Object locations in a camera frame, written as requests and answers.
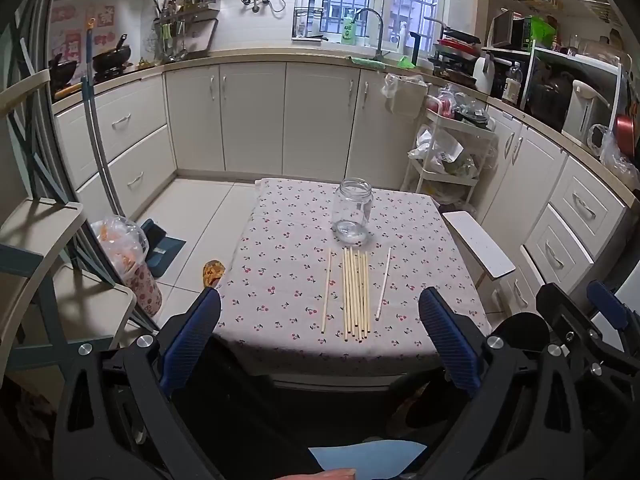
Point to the wall utensil and spice rack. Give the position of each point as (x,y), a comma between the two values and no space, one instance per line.
(175,20)

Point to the white hanging bin with bag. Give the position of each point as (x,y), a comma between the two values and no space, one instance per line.
(407,95)

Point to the white electric thermos pot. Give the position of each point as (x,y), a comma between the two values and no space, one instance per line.
(582,110)

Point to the black frying pan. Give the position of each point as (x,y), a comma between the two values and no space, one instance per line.
(460,35)

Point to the red container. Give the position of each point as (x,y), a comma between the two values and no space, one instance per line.
(439,106)

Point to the clear plastic bag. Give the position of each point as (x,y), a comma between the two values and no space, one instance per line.
(617,160)

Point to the row of wooden chopsticks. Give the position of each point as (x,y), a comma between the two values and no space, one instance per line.
(350,290)

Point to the beige cutting board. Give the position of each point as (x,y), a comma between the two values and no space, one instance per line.
(202,37)

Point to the black stand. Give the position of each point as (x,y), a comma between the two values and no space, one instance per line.
(415,45)

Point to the cream base kitchen cabinets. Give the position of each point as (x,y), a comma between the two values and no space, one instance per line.
(250,115)

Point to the white trolley cart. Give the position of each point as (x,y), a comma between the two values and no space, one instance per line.
(452,122)

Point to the cherry print tablecloth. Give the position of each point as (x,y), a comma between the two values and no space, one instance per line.
(280,270)

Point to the steel kitchen faucet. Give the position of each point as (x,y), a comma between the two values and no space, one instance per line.
(381,40)

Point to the red pot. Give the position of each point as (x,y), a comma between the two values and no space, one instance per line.
(627,132)

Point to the wooden chair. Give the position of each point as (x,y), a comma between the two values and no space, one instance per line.
(40,230)

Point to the white stool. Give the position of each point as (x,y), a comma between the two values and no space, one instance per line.
(480,245)

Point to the dark plastic bag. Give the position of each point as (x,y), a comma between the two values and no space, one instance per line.
(472,112)

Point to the green dishcloth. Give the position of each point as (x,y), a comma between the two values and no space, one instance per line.
(367,61)

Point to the white spray bottle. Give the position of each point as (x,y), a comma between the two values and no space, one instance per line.
(403,37)

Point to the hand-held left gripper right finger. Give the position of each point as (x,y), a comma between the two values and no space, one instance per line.
(450,340)

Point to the white plastic bag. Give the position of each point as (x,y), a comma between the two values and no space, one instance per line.
(435,145)

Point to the white jug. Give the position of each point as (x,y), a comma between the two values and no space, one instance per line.
(482,77)

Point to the person's left hand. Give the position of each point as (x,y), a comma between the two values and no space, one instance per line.
(320,475)

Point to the pink wall stickers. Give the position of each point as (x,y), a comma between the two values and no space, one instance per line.
(70,35)

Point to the yellow snack wrapper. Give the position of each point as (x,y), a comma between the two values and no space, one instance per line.
(212,274)

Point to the clear glass jar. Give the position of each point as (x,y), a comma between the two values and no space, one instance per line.
(352,210)

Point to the bright green bag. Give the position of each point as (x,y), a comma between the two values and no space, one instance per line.
(542,32)

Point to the black rice cooker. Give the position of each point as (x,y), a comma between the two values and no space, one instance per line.
(547,97)

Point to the white counter shelf rack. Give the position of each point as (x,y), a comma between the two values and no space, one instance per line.
(590,62)

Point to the black microwave oven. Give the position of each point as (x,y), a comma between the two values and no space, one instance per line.
(505,30)

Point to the plastic bottle with beige liquid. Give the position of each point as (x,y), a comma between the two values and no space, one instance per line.
(511,87)

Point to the red pan lid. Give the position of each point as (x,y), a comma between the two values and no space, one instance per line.
(457,47)

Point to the dark cooking pot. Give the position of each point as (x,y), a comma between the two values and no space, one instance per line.
(452,72)

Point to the blue cloth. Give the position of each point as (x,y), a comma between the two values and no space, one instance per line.
(365,457)

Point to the floral bin with plastic bag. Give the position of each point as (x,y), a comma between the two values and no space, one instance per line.
(135,280)

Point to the blue dustpan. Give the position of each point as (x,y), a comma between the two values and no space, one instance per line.
(162,250)

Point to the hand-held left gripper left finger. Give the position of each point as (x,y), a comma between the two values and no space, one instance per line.
(192,340)

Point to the green dish soap bottle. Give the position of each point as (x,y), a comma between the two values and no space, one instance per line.
(348,32)

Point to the black wok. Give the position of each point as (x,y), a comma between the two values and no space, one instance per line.
(111,57)
(64,72)

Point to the clear dome lid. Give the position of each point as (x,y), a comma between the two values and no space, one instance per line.
(597,50)

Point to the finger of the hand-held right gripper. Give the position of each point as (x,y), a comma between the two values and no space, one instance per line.
(607,305)
(560,305)

